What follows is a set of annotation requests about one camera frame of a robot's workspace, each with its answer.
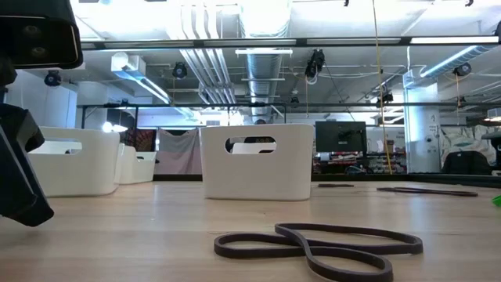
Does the white plastic basket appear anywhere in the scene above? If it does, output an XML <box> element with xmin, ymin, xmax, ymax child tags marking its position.
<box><xmin>199</xmin><ymin>124</ymin><xmax>315</xmax><ymax>202</ymax></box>
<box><xmin>117</xmin><ymin>144</ymin><xmax>157</xmax><ymax>186</ymax></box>
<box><xmin>27</xmin><ymin>125</ymin><xmax>121</xmax><ymax>198</ymax></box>

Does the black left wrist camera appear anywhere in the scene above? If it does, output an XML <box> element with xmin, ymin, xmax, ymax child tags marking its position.
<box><xmin>0</xmin><ymin>0</ymin><xmax>84</xmax><ymax>71</ymax></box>

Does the black ceiling-mounted camera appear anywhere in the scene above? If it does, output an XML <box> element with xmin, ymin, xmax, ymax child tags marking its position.
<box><xmin>376</xmin><ymin>90</ymin><xmax>395</xmax><ymax>108</ymax></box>
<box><xmin>452</xmin><ymin>61</ymin><xmax>473</xmax><ymax>78</ymax></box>
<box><xmin>304</xmin><ymin>48</ymin><xmax>326</xmax><ymax>85</ymax></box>
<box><xmin>171</xmin><ymin>61</ymin><xmax>189</xmax><ymax>80</ymax></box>
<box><xmin>43</xmin><ymin>69</ymin><xmax>63</xmax><ymax>88</ymax></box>

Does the long black background bar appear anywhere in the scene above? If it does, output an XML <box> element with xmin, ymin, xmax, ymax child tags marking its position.
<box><xmin>286</xmin><ymin>100</ymin><xmax>501</xmax><ymax>109</ymax></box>

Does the pink grey hanging cloth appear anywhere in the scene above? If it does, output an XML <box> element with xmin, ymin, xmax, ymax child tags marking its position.
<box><xmin>153</xmin><ymin>128</ymin><xmax>203</xmax><ymax>175</ymax></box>

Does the black computer monitor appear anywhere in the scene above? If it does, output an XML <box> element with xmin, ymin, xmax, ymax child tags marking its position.
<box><xmin>315</xmin><ymin>120</ymin><xmax>368</xmax><ymax>153</ymax></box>

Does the black aluminium table frame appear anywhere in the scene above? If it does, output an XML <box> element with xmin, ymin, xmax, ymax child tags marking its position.
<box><xmin>152</xmin><ymin>171</ymin><xmax>501</xmax><ymax>188</ymax></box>

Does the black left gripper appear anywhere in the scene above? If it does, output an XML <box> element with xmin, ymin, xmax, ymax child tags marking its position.
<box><xmin>0</xmin><ymin>68</ymin><xmax>55</xmax><ymax>228</ymax></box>

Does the white painted backdrop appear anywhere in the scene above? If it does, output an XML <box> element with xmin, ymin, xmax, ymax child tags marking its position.
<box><xmin>441</xmin><ymin>124</ymin><xmax>497</xmax><ymax>175</ymax></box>

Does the cluttered background workbench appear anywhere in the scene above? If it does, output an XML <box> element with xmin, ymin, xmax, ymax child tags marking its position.
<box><xmin>312</xmin><ymin>151</ymin><xmax>404</xmax><ymax>175</ymax></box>

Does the black overhead frame beam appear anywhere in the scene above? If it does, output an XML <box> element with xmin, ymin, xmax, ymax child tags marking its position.
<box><xmin>80</xmin><ymin>36</ymin><xmax>501</xmax><ymax>51</ymax></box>

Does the dark red patterned panel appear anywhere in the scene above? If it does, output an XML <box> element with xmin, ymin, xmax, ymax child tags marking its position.
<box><xmin>124</xmin><ymin>128</ymin><xmax>158</xmax><ymax>153</ymax></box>

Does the silver ventilation duct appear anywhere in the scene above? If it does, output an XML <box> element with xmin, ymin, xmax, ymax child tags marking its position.
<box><xmin>245</xmin><ymin>52</ymin><xmax>283</xmax><ymax>123</ymax></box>

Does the yellow hanging cable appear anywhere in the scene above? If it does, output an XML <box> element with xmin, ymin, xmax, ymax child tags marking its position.
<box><xmin>371</xmin><ymin>0</ymin><xmax>394</xmax><ymax>175</ymax></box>

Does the white round column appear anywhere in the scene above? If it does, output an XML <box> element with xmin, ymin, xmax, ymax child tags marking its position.
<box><xmin>402</xmin><ymin>70</ymin><xmax>442</xmax><ymax>174</ymax></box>

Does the black office chair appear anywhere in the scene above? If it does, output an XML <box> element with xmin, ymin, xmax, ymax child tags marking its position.
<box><xmin>439</xmin><ymin>150</ymin><xmax>482</xmax><ymax>175</ymax></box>

